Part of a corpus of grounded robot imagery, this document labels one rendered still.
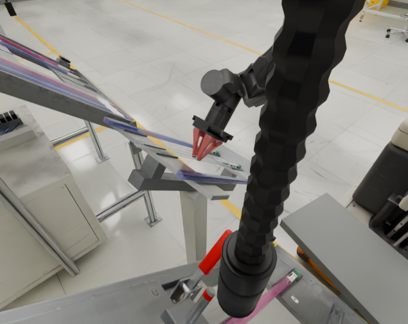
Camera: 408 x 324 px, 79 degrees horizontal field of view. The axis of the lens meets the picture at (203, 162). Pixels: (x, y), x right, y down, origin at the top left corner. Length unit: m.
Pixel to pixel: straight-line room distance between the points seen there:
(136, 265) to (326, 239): 1.00
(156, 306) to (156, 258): 1.30
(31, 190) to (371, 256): 1.23
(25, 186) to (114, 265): 0.65
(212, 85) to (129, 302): 0.45
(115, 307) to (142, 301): 0.02
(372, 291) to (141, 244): 1.14
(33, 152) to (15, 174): 0.13
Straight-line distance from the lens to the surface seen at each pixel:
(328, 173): 2.08
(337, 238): 0.99
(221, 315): 0.39
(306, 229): 0.96
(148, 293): 0.24
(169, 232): 1.59
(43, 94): 0.98
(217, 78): 0.57
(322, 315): 0.65
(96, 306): 0.21
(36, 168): 1.26
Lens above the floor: 1.38
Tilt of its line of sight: 45 degrees down
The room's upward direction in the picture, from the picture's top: straight up
